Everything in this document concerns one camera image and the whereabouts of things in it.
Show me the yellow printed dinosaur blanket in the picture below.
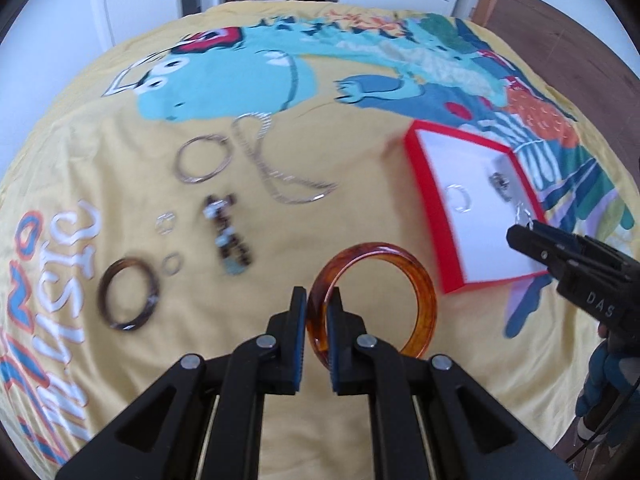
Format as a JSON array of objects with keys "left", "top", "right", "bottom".
[{"left": 0, "top": 0, "right": 626, "bottom": 480}]

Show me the black cable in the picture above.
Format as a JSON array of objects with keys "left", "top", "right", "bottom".
[{"left": 565, "top": 375, "right": 640, "bottom": 466}]

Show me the dark brown bangle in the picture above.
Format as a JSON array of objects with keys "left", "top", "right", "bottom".
[{"left": 97, "top": 256, "right": 161, "bottom": 333}]

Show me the silver chain necklace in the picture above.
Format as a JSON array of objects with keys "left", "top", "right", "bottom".
[{"left": 231, "top": 112, "right": 338, "bottom": 206}]

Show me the red jewelry box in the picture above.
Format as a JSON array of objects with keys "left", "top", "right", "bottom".
[{"left": 404, "top": 121, "right": 551, "bottom": 295}]

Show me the person's right forearm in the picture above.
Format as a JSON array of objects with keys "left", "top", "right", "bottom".
[{"left": 575, "top": 340, "right": 640, "bottom": 451}]

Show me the brown beaded bracelet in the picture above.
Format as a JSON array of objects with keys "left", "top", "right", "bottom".
[{"left": 202, "top": 192, "right": 256, "bottom": 278}]

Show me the thin silver bangle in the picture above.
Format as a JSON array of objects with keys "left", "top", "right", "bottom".
[{"left": 175, "top": 136, "right": 233, "bottom": 184}]

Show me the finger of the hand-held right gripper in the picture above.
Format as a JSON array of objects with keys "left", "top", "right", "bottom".
[
  {"left": 531, "top": 220, "right": 640, "bottom": 273},
  {"left": 506, "top": 225, "right": 576, "bottom": 281}
]

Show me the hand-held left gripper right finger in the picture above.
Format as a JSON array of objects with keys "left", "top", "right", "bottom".
[{"left": 326, "top": 287, "right": 576, "bottom": 480}]

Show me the amber resin bangle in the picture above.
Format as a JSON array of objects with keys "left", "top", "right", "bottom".
[{"left": 306, "top": 242, "right": 438, "bottom": 361}]

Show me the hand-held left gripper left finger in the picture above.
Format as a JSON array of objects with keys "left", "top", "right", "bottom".
[{"left": 55, "top": 286, "right": 307, "bottom": 480}]

